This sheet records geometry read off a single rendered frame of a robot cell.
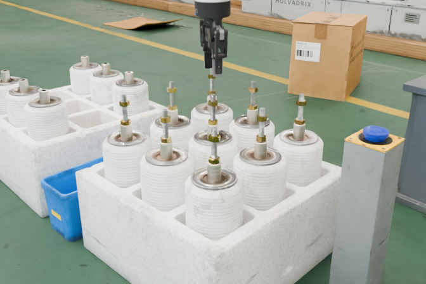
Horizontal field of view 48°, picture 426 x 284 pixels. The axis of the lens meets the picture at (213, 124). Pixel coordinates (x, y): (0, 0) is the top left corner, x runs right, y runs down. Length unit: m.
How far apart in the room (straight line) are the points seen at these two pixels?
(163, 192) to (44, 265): 0.33
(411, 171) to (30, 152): 0.89
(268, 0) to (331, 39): 1.59
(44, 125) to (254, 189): 0.54
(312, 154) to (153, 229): 0.32
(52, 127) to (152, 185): 0.40
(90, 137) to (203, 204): 0.50
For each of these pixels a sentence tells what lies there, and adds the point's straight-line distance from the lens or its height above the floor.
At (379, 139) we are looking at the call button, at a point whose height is 0.32.
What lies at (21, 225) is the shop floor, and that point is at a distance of 1.20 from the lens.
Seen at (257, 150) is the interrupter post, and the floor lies 0.27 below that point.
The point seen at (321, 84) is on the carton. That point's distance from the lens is 1.98.
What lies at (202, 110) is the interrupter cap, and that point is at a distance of 1.07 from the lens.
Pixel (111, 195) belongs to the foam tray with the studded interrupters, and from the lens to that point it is 0.90.
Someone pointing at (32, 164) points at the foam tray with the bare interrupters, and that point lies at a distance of 1.15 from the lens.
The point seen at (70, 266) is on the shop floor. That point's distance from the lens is 1.04.
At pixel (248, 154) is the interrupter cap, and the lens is 0.86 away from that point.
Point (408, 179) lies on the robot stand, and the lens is 1.26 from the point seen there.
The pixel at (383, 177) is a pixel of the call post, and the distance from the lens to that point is 0.79.
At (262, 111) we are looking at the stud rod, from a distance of 0.82.
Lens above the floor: 0.62
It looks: 22 degrees down
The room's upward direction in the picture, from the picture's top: straight up
